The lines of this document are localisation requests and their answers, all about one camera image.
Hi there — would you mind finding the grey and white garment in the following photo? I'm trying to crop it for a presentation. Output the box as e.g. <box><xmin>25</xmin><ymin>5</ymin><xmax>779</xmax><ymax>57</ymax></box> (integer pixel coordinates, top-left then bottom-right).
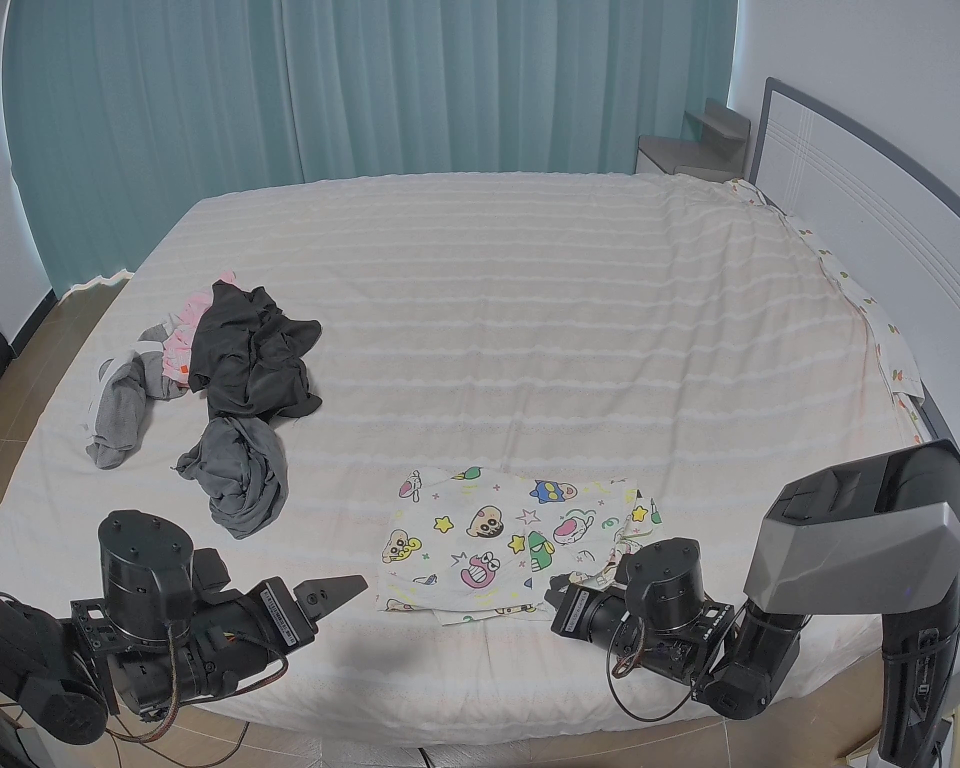
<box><xmin>82</xmin><ymin>322</ymin><xmax>198</xmax><ymax>471</ymax></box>

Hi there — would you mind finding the pink garment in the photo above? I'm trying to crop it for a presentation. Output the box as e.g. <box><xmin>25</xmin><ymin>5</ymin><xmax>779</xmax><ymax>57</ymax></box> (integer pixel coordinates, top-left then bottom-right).
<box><xmin>161</xmin><ymin>270</ymin><xmax>241</xmax><ymax>385</ymax></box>

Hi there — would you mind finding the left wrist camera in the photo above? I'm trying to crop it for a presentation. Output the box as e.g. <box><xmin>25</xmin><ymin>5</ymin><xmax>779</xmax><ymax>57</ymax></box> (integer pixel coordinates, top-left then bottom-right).
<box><xmin>191</xmin><ymin>547</ymin><xmax>252</xmax><ymax>605</ymax></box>

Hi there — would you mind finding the bed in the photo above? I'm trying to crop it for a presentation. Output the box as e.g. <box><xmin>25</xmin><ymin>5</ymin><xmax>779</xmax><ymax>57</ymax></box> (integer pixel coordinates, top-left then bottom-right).
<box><xmin>0</xmin><ymin>75</ymin><xmax>960</xmax><ymax>751</ymax></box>

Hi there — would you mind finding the grey bedside table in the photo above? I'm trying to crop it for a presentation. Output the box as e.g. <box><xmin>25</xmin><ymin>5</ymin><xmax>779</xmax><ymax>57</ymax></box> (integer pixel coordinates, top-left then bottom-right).
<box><xmin>636</xmin><ymin>97</ymin><xmax>753</xmax><ymax>179</ymax></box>

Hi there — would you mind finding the black garment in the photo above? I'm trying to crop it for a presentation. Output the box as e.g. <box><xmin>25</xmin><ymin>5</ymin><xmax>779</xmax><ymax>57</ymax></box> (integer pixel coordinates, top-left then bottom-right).
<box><xmin>187</xmin><ymin>281</ymin><xmax>325</xmax><ymax>423</ymax></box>

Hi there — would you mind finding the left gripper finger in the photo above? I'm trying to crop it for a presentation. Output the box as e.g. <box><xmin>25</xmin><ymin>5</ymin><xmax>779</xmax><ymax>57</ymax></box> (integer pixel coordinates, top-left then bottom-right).
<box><xmin>292</xmin><ymin>575</ymin><xmax>369</xmax><ymax>625</ymax></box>

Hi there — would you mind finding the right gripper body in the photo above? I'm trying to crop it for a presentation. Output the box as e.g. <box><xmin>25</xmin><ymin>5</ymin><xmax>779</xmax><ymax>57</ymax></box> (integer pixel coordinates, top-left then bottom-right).
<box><xmin>551</xmin><ymin>583</ymin><xmax>640</xmax><ymax>651</ymax></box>

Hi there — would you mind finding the white printed pyjama top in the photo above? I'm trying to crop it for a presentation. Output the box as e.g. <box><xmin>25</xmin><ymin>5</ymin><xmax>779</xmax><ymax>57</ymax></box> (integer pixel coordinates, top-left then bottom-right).
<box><xmin>375</xmin><ymin>465</ymin><xmax>666</xmax><ymax>625</ymax></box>

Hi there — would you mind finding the dark grey garment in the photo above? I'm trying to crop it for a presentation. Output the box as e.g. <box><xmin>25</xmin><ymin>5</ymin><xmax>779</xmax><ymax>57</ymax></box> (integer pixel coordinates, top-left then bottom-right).
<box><xmin>174</xmin><ymin>414</ymin><xmax>291</xmax><ymax>541</ymax></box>

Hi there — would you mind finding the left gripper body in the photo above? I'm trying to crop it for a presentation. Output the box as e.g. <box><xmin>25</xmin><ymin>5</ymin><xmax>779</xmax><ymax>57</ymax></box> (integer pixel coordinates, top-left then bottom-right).
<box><xmin>183</xmin><ymin>576</ymin><xmax>316</xmax><ymax>696</ymax></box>

